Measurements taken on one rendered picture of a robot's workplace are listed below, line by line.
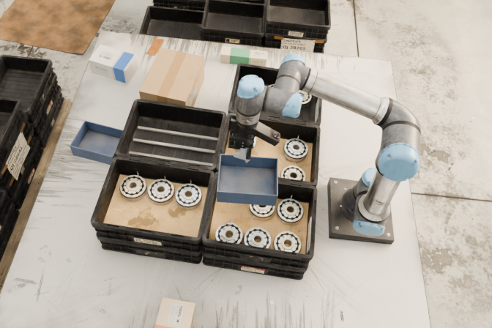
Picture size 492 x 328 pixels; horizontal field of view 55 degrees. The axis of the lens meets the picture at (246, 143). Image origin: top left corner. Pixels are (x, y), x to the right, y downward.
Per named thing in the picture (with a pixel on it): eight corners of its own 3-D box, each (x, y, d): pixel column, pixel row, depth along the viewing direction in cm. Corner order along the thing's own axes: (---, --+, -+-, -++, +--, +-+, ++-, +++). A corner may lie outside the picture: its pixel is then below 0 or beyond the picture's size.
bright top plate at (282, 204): (303, 200, 188) (303, 200, 188) (302, 224, 182) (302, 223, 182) (277, 197, 188) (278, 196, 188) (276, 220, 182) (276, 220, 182)
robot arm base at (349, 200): (375, 189, 206) (384, 179, 198) (379, 222, 198) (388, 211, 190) (341, 186, 205) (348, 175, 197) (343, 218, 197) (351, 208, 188)
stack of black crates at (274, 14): (316, 48, 344) (329, -4, 308) (317, 78, 327) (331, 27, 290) (261, 42, 344) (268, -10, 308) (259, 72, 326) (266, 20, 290)
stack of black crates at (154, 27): (206, 36, 344) (206, 11, 325) (200, 66, 326) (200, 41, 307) (151, 31, 343) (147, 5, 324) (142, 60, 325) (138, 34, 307)
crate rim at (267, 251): (316, 189, 186) (318, 186, 184) (312, 261, 168) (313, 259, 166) (215, 173, 187) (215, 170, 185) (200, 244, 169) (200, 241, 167)
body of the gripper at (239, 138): (230, 132, 162) (232, 107, 153) (255, 135, 162) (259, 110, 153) (228, 149, 157) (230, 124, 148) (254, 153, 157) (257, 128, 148)
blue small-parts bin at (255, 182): (275, 168, 170) (277, 157, 164) (275, 206, 161) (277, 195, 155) (220, 165, 169) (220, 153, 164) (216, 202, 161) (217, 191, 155)
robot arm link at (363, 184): (383, 184, 196) (396, 168, 185) (381, 213, 189) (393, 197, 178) (355, 176, 197) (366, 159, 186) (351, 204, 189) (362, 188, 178)
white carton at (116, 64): (138, 67, 245) (136, 55, 238) (127, 83, 238) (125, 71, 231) (103, 57, 248) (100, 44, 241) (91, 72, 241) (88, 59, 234)
